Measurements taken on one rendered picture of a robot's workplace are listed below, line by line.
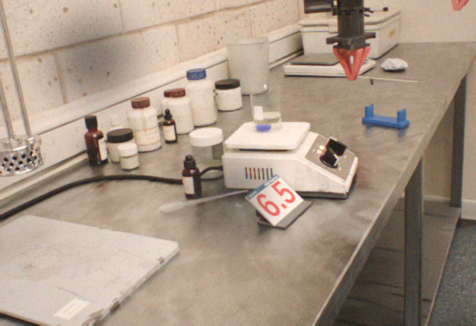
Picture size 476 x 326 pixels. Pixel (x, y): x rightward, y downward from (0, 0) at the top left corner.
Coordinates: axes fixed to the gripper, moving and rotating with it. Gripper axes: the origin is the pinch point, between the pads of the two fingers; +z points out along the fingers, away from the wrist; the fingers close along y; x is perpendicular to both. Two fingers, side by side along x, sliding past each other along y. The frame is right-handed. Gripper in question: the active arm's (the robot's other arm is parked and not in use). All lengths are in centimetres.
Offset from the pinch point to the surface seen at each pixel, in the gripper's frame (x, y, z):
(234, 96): -31.3, 7.1, 5.8
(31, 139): 6, 75, -7
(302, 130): 13.7, 34.0, 1.4
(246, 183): 10.3, 44.5, 8.2
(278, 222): 21, 49, 10
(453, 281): -3, -62, 84
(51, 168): -30, 59, 9
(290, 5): -77, -69, -10
